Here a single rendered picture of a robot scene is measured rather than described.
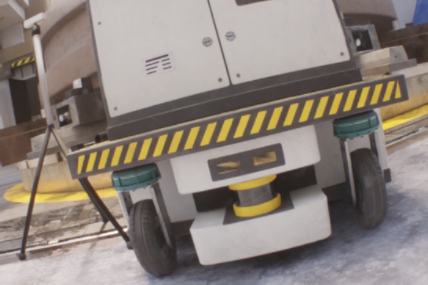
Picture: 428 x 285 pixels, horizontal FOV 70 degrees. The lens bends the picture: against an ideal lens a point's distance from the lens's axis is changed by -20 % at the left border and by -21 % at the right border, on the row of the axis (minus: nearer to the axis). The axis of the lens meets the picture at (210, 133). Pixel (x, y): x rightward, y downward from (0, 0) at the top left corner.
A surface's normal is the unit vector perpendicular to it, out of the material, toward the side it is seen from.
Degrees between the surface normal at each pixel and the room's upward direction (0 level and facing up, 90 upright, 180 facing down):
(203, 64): 90
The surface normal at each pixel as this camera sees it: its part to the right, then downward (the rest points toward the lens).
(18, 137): 0.61, -0.10
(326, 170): -0.11, 0.10
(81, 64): -0.49, 0.18
